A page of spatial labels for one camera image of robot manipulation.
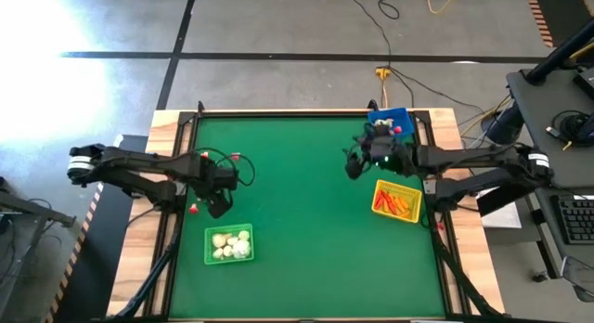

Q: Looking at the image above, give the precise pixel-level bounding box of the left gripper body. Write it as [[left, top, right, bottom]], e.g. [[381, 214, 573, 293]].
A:
[[191, 150, 241, 220]]

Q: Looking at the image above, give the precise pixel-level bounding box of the white box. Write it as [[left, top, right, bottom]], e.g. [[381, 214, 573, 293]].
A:
[[480, 200, 523, 230]]

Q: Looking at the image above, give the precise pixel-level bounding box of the black floor cable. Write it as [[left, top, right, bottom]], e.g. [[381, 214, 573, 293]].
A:
[[377, 0, 407, 20], [389, 66, 486, 114], [342, 0, 394, 70]]

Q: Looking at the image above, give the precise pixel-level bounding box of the blue plastic basket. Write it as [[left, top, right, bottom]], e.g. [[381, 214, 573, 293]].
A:
[[367, 107, 416, 139]]

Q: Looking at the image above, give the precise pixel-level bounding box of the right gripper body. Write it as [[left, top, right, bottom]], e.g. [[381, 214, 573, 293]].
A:
[[344, 123, 418, 181]]

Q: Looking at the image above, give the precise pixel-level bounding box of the yellow plastic basket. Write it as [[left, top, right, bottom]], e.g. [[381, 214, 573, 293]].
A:
[[370, 178, 424, 225]]

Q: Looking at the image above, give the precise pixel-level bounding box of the black desk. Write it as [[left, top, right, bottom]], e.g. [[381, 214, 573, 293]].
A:
[[505, 65, 594, 189]]

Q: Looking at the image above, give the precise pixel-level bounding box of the black floor platform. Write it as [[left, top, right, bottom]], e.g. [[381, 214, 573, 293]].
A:
[[44, 134, 149, 323]]

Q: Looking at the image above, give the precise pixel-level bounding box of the large white cauliflower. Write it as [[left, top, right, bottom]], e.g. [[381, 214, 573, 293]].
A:
[[231, 239, 252, 260]]

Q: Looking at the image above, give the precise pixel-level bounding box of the green plastic basket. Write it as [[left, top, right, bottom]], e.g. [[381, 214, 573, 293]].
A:
[[203, 223, 255, 266]]

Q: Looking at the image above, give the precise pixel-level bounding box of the black monitor pole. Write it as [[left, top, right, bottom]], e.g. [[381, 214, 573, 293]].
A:
[[525, 17, 594, 86]]

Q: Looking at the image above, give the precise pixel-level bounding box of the black keyboard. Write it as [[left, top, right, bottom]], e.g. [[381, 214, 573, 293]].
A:
[[550, 194, 594, 246]]

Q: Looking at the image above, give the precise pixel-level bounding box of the black table frame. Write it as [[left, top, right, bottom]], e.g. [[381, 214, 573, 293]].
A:
[[143, 98, 505, 323]]

